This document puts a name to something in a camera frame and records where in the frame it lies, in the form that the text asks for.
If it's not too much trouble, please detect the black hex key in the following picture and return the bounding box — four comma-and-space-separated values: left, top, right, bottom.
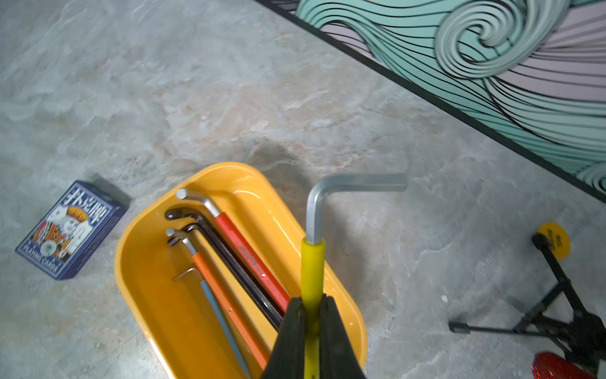
164, 207, 284, 332

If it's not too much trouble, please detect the red hex key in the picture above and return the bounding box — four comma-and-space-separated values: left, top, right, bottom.
176, 187, 290, 314

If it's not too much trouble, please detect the yellow plastic storage box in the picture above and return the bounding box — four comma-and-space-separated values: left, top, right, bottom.
114, 162, 369, 379

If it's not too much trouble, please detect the blue hex key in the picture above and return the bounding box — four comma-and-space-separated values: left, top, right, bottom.
172, 268, 250, 378

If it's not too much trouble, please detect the blue playing cards box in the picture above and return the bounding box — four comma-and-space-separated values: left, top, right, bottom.
15, 181, 128, 280

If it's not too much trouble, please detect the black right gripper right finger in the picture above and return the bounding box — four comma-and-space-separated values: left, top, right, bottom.
319, 295, 366, 379

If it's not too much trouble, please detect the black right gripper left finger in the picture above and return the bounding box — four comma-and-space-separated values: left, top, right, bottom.
260, 298, 306, 379

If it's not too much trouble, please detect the black tripod microphone stand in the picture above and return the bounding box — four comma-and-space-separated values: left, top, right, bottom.
448, 222, 606, 379

